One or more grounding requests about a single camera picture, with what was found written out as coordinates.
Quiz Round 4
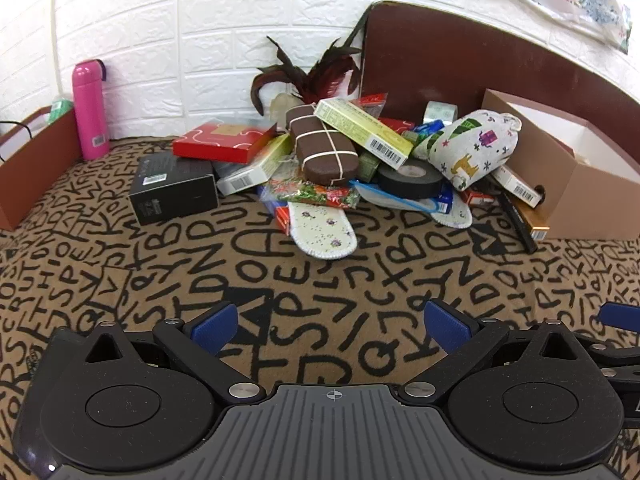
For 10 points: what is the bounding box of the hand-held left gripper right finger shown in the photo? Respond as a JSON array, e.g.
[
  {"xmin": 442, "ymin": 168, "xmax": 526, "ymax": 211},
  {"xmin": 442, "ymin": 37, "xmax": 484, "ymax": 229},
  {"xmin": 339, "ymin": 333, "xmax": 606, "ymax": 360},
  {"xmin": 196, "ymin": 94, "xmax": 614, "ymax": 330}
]
[{"xmin": 398, "ymin": 299, "xmax": 578, "ymax": 405}]

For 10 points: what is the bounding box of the brown open side box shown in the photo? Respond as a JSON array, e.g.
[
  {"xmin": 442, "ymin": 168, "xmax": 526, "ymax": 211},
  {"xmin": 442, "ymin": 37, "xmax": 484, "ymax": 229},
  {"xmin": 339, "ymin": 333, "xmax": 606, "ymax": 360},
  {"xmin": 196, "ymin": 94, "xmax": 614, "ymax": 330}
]
[{"xmin": 0, "ymin": 105, "xmax": 82, "ymax": 232}]

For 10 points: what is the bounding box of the brown wooden board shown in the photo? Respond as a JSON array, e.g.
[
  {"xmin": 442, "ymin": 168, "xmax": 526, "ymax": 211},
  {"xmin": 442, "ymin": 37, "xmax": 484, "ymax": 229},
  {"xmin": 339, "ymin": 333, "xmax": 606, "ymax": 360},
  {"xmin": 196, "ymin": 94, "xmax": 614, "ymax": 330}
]
[{"xmin": 359, "ymin": 1, "xmax": 640, "ymax": 181}]

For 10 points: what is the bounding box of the brown cardboard container box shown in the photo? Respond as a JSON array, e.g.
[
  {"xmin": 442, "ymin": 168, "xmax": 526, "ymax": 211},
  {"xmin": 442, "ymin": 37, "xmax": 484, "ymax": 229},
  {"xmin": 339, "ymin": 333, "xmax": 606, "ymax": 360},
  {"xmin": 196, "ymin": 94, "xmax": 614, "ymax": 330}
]
[{"xmin": 481, "ymin": 88, "xmax": 640, "ymax": 241}]

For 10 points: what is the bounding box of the blue white packet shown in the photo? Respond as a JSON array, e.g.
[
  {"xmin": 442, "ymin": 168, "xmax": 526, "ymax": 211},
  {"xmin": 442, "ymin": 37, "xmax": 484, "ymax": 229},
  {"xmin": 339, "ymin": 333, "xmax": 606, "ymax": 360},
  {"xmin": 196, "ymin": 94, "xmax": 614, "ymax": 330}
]
[{"xmin": 257, "ymin": 185, "xmax": 281, "ymax": 216}]

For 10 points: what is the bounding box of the red flat box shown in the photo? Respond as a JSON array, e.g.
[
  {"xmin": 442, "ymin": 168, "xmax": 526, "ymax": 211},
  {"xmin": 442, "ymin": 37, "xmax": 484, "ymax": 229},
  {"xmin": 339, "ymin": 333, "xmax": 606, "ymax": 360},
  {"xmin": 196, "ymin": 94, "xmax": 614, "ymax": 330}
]
[{"xmin": 172, "ymin": 119, "xmax": 279, "ymax": 164}]

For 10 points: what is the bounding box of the black tape roll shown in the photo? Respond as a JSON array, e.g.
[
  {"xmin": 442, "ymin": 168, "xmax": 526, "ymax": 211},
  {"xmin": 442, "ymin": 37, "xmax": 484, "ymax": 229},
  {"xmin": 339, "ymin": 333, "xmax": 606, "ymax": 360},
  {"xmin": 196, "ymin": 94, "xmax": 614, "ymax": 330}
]
[{"xmin": 377, "ymin": 158, "xmax": 446, "ymax": 200}]

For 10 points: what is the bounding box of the olive green small box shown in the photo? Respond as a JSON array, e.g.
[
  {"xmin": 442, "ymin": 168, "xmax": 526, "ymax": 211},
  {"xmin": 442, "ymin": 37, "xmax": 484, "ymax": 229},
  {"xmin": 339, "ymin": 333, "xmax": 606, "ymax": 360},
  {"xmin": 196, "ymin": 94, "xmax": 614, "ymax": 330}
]
[{"xmin": 356, "ymin": 152, "xmax": 383, "ymax": 183}]

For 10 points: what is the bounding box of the brown white-banded case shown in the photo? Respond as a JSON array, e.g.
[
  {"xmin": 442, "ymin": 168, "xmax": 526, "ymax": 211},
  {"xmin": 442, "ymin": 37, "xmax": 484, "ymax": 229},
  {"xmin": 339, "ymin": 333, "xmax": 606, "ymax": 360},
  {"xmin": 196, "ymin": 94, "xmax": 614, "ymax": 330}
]
[{"xmin": 285, "ymin": 104, "xmax": 359, "ymax": 187}]

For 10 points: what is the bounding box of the red small box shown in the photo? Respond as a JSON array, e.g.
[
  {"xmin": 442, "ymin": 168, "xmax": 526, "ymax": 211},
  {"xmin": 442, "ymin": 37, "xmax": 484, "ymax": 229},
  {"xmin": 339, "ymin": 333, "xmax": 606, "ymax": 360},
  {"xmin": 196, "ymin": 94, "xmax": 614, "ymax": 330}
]
[{"xmin": 380, "ymin": 117, "xmax": 416, "ymax": 137}]

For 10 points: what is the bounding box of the white orange box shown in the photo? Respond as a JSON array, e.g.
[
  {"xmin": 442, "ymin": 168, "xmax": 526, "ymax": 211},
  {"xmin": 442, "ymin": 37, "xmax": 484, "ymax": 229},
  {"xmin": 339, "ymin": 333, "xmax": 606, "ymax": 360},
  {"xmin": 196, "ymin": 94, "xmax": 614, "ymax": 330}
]
[{"xmin": 492, "ymin": 164, "xmax": 546, "ymax": 208}]

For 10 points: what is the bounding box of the dark red feather bunch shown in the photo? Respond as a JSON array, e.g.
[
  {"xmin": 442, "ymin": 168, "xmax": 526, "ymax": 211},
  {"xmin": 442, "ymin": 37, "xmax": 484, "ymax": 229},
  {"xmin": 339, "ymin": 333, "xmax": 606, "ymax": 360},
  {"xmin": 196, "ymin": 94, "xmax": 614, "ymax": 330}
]
[{"xmin": 250, "ymin": 12, "xmax": 371, "ymax": 116}]

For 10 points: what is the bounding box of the black marker pen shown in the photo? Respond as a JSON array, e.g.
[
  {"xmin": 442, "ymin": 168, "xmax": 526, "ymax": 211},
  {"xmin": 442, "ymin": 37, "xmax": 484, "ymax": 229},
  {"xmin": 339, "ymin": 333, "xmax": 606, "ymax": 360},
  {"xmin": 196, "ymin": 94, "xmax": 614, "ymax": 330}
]
[{"xmin": 495, "ymin": 192, "xmax": 538, "ymax": 254}]

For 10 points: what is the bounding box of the letter printed blanket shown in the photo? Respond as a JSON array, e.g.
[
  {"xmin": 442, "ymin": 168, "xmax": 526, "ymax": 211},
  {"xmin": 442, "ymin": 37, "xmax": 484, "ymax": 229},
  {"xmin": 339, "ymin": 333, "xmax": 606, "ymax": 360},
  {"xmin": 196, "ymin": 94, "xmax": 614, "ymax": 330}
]
[{"xmin": 0, "ymin": 135, "xmax": 640, "ymax": 480}]

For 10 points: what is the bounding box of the yellow-green long box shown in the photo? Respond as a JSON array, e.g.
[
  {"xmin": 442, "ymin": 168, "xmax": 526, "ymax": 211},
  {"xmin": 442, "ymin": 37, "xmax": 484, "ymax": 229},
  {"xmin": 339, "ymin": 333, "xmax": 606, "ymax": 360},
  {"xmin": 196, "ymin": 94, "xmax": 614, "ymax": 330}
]
[{"xmin": 314, "ymin": 97, "xmax": 415, "ymax": 170}]

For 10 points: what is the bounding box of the pale plastic wrapper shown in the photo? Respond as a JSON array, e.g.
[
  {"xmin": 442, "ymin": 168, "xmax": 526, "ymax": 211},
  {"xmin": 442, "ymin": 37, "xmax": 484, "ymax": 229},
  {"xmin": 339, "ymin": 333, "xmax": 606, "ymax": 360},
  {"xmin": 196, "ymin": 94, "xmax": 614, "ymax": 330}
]
[{"xmin": 270, "ymin": 94, "xmax": 306, "ymax": 121}]

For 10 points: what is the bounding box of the white green box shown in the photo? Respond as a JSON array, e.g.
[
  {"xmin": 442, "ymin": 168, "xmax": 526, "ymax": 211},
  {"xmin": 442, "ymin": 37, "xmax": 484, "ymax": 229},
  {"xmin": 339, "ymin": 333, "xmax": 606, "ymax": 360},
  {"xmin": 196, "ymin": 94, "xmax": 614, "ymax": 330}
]
[{"xmin": 216, "ymin": 132, "xmax": 296, "ymax": 197}]

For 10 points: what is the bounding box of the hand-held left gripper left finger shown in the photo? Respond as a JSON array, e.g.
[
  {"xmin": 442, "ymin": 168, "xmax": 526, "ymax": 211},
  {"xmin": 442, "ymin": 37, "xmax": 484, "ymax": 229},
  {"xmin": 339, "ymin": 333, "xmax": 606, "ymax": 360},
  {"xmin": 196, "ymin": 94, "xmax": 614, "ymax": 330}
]
[{"xmin": 82, "ymin": 302, "xmax": 267, "ymax": 405}]

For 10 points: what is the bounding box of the translucent tape roll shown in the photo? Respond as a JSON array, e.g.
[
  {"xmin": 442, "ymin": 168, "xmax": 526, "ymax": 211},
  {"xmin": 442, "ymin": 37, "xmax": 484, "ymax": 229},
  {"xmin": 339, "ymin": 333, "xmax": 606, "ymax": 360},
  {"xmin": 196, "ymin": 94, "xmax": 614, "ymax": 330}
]
[{"xmin": 424, "ymin": 101, "xmax": 460, "ymax": 126}]

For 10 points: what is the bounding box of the green packet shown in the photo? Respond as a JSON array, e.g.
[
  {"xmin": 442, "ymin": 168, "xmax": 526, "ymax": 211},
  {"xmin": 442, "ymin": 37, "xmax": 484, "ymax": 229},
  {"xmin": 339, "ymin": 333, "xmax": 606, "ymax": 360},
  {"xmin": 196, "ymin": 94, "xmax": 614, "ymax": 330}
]
[{"xmin": 47, "ymin": 99, "xmax": 76, "ymax": 125}]

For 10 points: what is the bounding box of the red white packet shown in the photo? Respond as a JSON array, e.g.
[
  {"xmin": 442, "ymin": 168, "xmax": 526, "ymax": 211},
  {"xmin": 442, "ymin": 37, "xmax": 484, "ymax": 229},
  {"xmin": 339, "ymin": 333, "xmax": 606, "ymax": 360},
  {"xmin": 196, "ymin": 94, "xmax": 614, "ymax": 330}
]
[{"xmin": 457, "ymin": 187, "xmax": 496, "ymax": 206}]

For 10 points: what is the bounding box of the printed drawstring pouch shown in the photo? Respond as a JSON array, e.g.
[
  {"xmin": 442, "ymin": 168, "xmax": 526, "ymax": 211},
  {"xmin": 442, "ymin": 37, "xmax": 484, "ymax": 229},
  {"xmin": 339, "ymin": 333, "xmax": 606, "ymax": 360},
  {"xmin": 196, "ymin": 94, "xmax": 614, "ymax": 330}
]
[{"xmin": 426, "ymin": 109, "xmax": 523, "ymax": 192}]

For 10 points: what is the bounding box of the black box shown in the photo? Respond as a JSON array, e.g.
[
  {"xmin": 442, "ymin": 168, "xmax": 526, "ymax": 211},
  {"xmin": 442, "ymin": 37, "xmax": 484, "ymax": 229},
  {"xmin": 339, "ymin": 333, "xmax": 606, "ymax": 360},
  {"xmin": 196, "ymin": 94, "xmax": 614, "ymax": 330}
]
[{"xmin": 128, "ymin": 154, "xmax": 221, "ymax": 227}]

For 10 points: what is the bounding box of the blue small box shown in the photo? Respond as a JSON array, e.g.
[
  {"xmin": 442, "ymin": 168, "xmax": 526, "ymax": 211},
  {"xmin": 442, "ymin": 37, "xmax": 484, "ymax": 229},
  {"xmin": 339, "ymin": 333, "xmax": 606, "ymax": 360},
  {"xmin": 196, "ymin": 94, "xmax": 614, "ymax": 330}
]
[{"xmin": 412, "ymin": 119, "xmax": 446, "ymax": 143}]

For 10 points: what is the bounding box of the colourful candy packet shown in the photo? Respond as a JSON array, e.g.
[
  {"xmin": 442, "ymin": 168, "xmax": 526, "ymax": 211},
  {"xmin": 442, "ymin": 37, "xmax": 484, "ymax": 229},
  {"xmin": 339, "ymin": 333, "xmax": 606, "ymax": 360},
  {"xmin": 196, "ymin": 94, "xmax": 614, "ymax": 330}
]
[{"xmin": 257, "ymin": 172, "xmax": 361, "ymax": 211}]

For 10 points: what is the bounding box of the floral insole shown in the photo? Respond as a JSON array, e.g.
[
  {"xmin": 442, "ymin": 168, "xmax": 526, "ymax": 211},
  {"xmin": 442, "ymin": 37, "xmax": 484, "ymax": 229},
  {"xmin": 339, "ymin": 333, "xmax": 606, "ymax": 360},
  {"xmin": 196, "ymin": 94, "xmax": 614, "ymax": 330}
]
[
  {"xmin": 430, "ymin": 182, "xmax": 473, "ymax": 228},
  {"xmin": 286, "ymin": 200, "xmax": 359, "ymax": 261}
]

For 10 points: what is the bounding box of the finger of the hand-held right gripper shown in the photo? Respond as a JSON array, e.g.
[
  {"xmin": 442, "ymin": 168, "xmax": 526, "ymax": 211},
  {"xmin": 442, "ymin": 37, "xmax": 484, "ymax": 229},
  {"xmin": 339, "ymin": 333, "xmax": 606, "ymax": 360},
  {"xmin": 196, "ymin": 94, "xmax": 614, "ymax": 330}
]
[
  {"xmin": 597, "ymin": 302, "xmax": 640, "ymax": 334},
  {"xmin": 570, "ymin": 331, "xmax": 640, "ymax": 396}
]

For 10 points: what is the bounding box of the pink thermos bottle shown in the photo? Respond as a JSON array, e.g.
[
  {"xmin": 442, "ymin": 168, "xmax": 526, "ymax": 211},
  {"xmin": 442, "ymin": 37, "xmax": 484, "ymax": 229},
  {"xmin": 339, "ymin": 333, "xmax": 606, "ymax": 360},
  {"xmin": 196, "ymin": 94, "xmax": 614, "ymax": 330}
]
[{"xmin": 71, "ymin": 60, "xmax": 111, "ymax": 162}]

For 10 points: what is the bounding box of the gold box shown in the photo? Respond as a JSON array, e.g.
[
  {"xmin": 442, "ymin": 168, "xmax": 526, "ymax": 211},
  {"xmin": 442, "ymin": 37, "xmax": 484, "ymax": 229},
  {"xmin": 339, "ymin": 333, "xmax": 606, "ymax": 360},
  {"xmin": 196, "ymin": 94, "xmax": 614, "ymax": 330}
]
[{"xmin": 502, "ymin": 192, "xmax": 550, "ymax": 241}]

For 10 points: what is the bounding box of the black cable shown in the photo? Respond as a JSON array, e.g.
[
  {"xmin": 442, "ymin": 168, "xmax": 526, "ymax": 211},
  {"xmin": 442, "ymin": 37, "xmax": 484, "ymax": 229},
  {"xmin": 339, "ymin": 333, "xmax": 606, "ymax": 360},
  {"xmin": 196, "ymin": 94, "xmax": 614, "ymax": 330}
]
[{"xmin": 0, "ymin": 120, "xmax": 36, "ymax": 141}]

